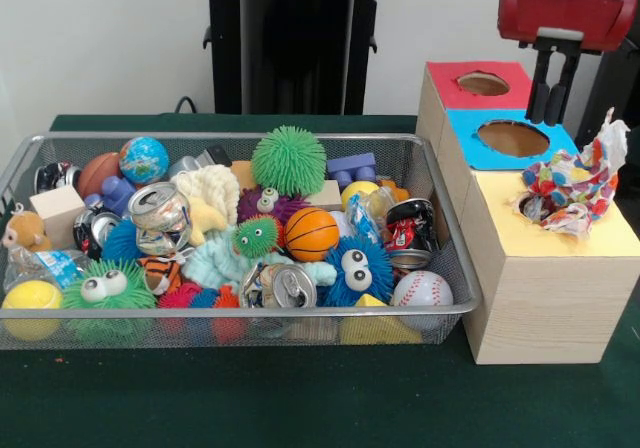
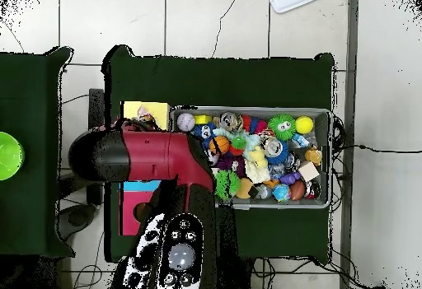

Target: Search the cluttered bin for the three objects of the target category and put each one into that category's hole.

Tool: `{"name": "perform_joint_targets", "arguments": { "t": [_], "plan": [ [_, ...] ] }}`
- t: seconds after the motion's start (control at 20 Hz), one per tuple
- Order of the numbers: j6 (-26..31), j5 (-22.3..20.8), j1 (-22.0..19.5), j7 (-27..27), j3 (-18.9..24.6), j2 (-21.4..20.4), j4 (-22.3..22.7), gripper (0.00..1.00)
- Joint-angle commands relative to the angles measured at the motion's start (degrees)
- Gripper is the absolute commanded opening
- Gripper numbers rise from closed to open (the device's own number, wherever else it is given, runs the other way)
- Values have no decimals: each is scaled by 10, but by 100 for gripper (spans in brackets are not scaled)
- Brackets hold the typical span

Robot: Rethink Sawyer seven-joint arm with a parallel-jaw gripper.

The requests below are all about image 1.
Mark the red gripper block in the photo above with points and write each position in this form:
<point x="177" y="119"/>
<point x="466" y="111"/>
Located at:
<point x="565" y="10"/>

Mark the colourful confetti print cloth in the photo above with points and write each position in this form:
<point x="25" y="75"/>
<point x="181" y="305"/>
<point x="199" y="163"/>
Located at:
<point x="575" y="178"/>

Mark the wooden box with three holes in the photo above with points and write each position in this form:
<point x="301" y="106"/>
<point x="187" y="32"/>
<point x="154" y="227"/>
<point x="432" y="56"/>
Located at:
<point x="550" y="308"/>

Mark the black stand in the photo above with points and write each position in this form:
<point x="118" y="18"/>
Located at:
<point x="610" y="83"/>

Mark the side table with green cloth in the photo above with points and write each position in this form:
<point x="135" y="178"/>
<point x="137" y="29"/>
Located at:
<point x="620" y="158"/>

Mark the crushed black red can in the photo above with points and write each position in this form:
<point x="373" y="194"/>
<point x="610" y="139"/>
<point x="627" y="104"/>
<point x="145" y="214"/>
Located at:
<point x="411" y="230"/>

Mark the white baseball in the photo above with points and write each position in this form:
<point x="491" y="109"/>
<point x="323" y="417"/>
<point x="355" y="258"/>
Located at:
<point x="422" y="290"/>

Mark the plain green spiky ball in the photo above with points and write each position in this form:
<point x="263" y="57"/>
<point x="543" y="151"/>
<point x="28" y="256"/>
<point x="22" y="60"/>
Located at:
<point x="289" y="160"/>

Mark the small orange basketball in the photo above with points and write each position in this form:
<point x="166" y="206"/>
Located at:
<point x="311" y="234"/>

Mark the blue spiky ball with eyes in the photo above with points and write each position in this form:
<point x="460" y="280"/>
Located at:
<point x="332" y="278"/>

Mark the crushed silver drink can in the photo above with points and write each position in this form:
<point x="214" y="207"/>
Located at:
<point x="285" y="288"/>

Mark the crushed can with pastel print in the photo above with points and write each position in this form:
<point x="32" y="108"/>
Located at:
<point x="160" y="218"/>

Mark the globe print ball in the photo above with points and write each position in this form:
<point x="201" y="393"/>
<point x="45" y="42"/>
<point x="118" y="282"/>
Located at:
<point x="144" y="160"/>

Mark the green spiky ball with eyes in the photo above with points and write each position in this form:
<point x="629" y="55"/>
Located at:
<point x="107" y="288"/>

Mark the yellow foam ball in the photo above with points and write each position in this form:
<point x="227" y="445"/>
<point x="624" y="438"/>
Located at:
<point x="32" y="298"/>

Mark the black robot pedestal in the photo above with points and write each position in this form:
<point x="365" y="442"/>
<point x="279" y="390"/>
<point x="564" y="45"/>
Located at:
<point x="300" y="58"/>

